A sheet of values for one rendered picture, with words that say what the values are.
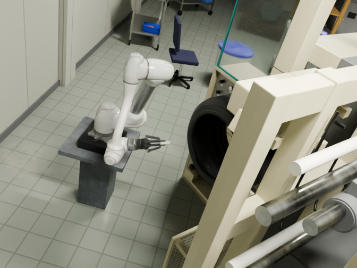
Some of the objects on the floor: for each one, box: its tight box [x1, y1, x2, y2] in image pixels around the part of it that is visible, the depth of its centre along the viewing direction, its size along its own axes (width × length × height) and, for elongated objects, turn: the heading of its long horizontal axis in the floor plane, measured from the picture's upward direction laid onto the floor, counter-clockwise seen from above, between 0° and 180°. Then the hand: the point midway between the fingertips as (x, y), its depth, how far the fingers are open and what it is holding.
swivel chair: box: [169, 14, 199, 89], centre depth 502 cm, size 52×49×89 cm
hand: (166, 142), depth 238 cm, fingers closed
